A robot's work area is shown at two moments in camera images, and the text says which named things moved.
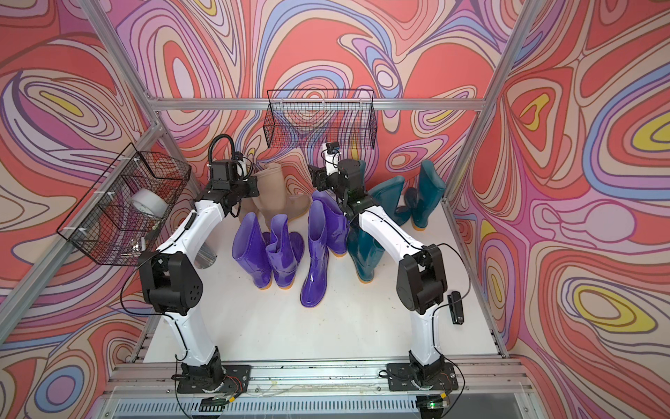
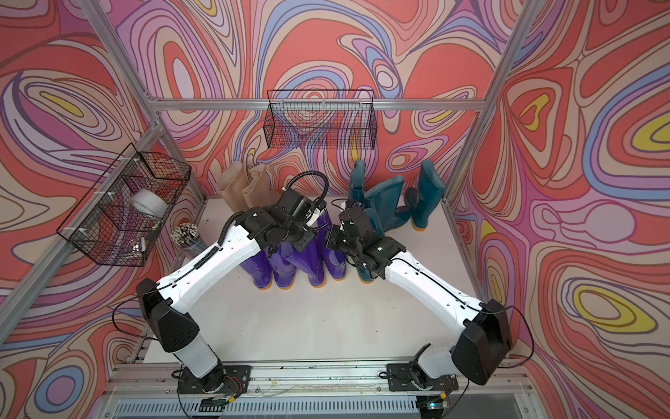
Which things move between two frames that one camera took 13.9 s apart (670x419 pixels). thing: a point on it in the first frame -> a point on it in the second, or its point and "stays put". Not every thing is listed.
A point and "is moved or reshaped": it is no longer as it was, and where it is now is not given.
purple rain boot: [282, 252] stays put
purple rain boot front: [315, 284] is moved or reshaped
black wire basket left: [123, 215] stays put
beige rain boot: [272, 197] is moved or reshaped
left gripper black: [250, 183] -> [310, 235]
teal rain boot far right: [431, 188] stays put
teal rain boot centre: [386, 195] stays put
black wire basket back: [310, 119] stays put
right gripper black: [318, 176] -> [332, 232]
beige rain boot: [297, 205] is moved or reshaped
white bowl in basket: [151, 202] stays put
